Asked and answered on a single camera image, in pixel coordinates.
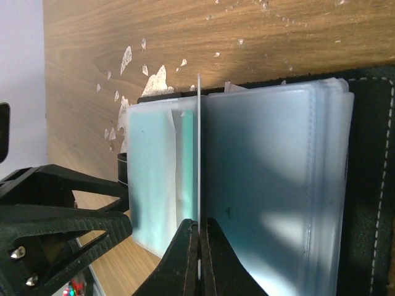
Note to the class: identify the black leather card holder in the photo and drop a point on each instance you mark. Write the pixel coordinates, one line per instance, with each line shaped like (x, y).
(299, 175)

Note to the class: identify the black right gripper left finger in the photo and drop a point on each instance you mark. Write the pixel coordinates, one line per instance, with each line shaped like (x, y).
(177, 272)

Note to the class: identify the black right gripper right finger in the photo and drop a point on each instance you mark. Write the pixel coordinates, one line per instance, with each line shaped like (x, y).
(222, 272)

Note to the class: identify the teal white credit card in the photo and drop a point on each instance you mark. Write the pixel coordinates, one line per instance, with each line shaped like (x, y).
(161, 176)

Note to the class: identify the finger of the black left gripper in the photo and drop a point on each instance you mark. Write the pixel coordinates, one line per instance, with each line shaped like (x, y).
(42, 248)
(53, 186)

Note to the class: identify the white plastic shard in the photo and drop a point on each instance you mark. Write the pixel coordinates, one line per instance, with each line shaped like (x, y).
(122, 123)
(145, 70)
(143, 44)

